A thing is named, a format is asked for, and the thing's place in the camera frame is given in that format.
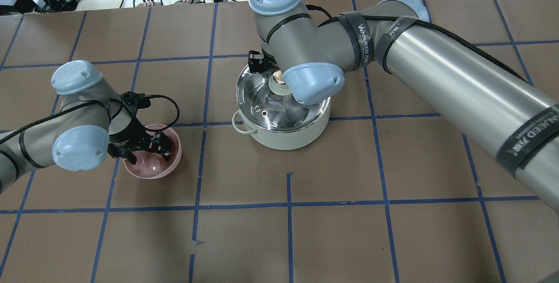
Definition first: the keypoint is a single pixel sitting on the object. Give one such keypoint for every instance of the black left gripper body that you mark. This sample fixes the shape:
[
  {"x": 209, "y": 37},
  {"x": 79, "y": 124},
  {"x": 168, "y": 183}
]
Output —
[{"x": 133, "y": 136}]

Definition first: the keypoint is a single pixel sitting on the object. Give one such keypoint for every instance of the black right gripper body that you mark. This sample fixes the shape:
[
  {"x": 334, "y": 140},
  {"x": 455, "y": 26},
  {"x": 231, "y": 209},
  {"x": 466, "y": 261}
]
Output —
[{"x": 259, "y": 72}]

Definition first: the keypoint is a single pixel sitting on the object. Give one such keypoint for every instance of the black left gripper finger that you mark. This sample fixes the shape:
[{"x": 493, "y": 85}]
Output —
[
  {"x": 130, "y": 157},
  {"x": 165, "y": 152}
]

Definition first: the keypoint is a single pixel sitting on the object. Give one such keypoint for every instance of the glass pot lid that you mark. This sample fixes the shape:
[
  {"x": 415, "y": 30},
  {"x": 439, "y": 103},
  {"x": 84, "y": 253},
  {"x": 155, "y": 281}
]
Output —
[{"x": 273, "y": 112}]

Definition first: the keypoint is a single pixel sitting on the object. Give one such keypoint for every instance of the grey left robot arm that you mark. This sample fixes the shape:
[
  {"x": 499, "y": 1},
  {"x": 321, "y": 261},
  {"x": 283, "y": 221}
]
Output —
[{"x": 94, "y": 122}]

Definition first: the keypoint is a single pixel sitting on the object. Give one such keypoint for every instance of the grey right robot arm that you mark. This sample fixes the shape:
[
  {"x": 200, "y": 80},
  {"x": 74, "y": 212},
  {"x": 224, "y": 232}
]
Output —
[{"x": 515, "y": 123}]

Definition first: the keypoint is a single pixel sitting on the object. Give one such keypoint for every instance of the pale green pot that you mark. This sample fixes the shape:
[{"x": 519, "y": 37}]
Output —
[{"x": 280, "y": 140}]

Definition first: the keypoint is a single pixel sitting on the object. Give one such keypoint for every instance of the pink bowl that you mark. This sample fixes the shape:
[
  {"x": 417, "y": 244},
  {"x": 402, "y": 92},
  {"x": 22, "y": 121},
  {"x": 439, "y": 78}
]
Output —
[{"x": 150, "y": 165}]

